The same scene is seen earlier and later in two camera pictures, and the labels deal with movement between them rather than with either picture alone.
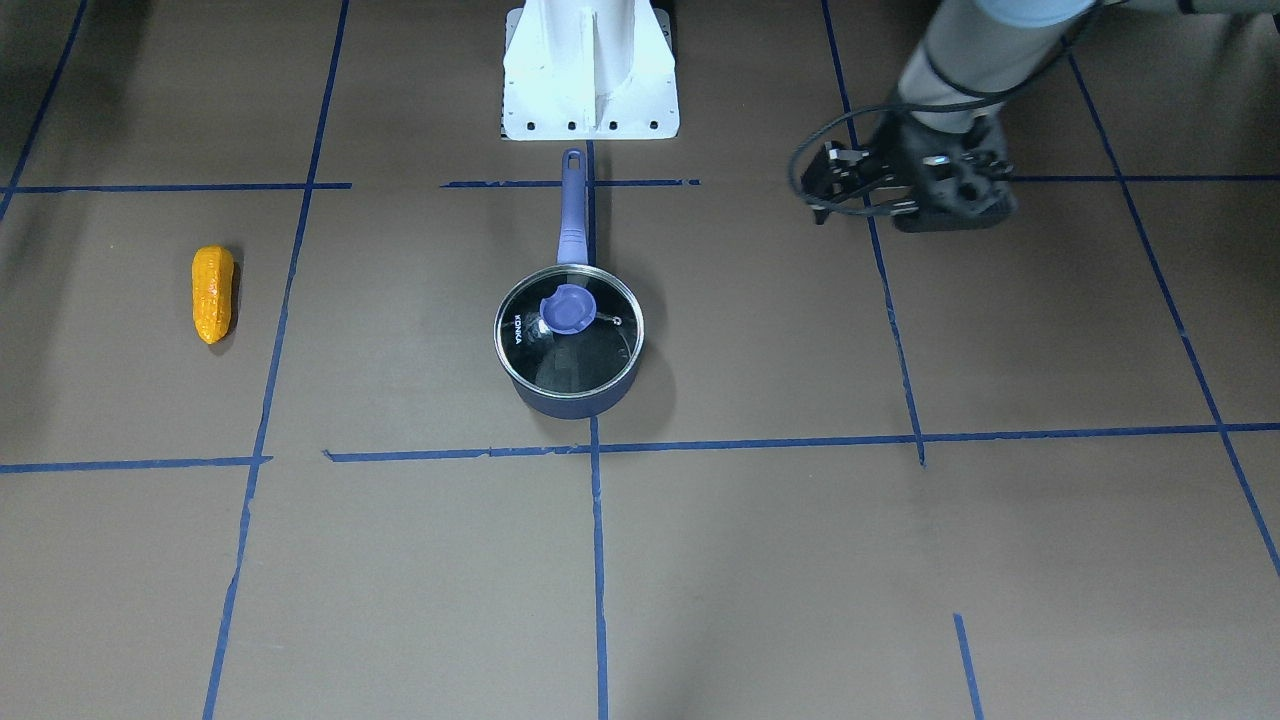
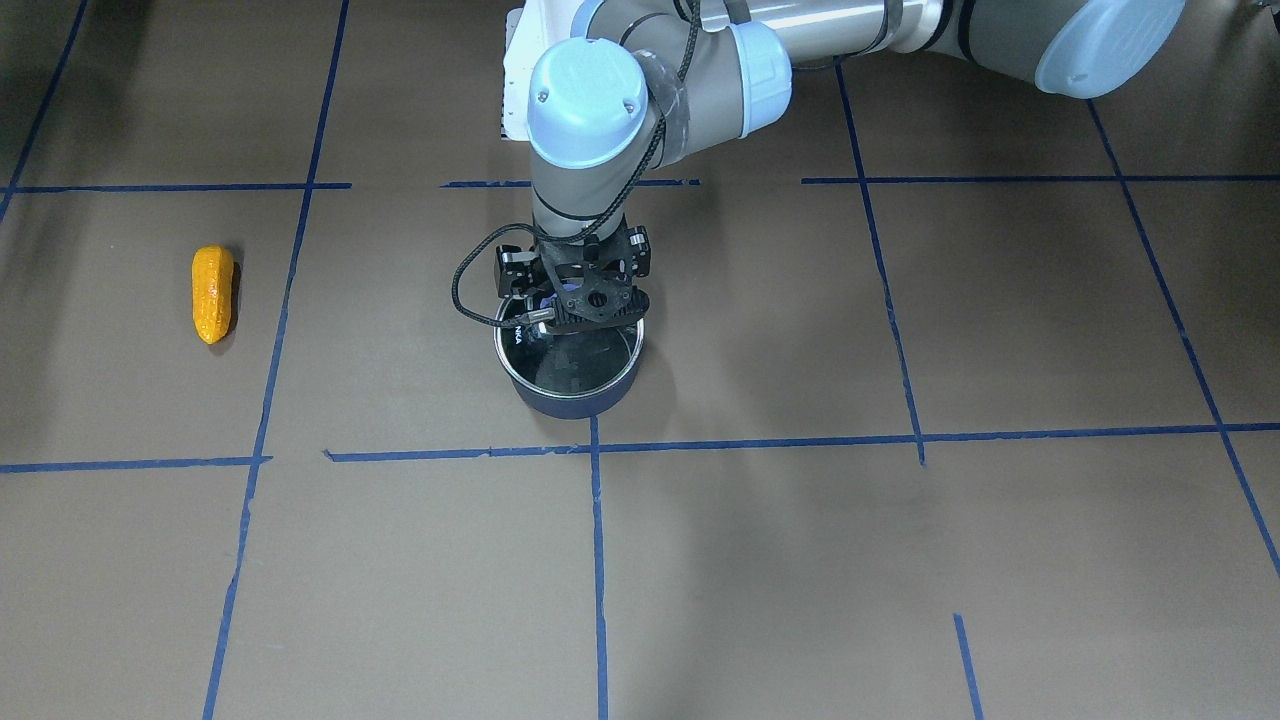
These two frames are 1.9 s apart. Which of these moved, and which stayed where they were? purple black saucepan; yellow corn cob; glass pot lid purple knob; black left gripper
Moved: black left gripper; glass pot lid purple knob
Stayed: yellow corn cob; purple black saucepan
